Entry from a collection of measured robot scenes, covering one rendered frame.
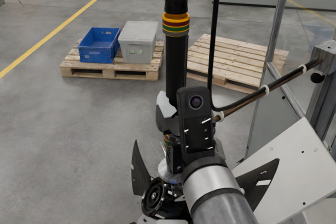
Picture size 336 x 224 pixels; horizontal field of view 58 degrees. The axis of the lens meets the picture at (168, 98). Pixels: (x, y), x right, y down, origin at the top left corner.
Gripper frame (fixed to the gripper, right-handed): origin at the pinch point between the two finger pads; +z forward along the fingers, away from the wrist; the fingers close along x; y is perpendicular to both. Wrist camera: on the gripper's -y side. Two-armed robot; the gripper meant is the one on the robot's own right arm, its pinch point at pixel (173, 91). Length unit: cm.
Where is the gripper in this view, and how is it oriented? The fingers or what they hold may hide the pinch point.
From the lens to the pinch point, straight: 58.1
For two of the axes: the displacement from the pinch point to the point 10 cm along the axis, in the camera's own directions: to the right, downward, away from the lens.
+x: 9.7, -1.3, 1.8
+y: 0.0, 8.1, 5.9
